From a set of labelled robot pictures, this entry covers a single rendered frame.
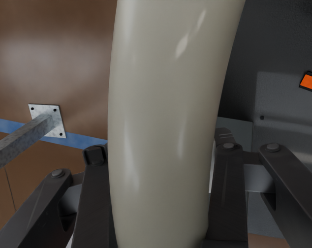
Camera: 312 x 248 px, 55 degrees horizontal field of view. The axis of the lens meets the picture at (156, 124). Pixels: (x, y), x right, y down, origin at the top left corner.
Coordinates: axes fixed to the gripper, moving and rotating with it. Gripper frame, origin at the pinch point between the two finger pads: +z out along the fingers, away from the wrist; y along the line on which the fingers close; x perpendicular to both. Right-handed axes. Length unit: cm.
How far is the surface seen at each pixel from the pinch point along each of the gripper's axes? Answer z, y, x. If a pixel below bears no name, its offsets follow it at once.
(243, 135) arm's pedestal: 95, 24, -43
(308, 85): 99, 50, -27
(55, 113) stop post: 135, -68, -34
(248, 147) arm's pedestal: 86, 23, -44
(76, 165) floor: 139, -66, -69
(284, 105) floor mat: 103, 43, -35
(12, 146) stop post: 107, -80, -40
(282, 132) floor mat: 104, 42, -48
